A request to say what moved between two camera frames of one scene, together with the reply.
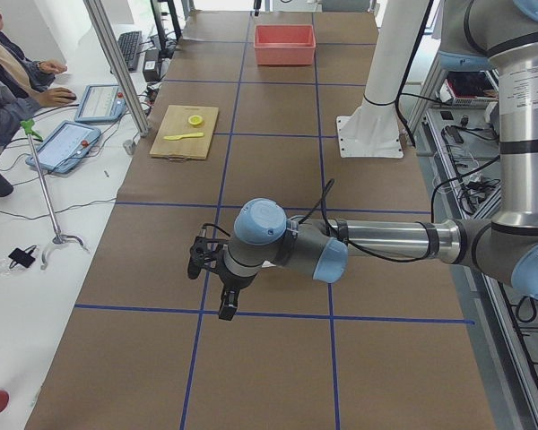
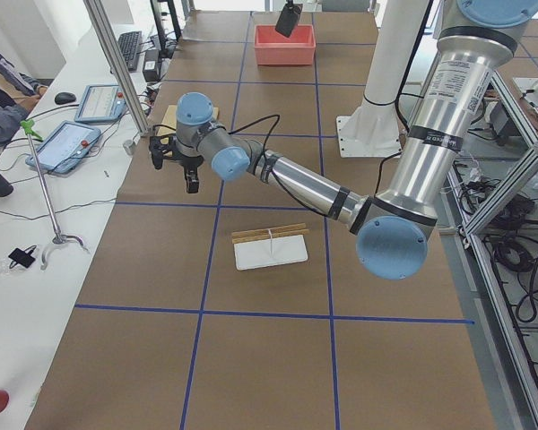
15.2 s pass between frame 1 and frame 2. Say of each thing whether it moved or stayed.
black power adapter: stayed
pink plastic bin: stayed
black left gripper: moved
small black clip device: stayed
